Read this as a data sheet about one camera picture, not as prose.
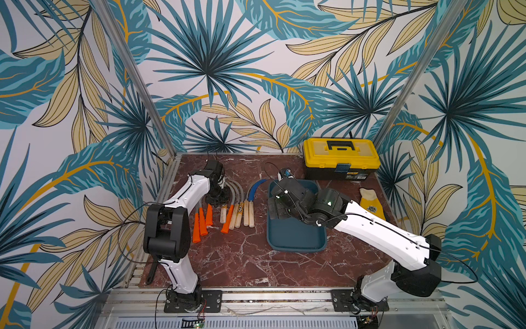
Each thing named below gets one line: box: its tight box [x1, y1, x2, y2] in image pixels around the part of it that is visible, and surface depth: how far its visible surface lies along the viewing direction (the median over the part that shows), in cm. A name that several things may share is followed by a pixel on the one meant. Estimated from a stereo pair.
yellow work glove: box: [358, 187, 387, 221], surface depth 101 cm
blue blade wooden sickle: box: [247, 178, 268, 229], surface depth 95 cm
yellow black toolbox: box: [303, 137, 382, 181], surface depth 100 cm
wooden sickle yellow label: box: [219, 204, 228, 225], surface depth 90 cm
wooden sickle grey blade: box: [243, 185, 253, 227], surface depth 97 cm
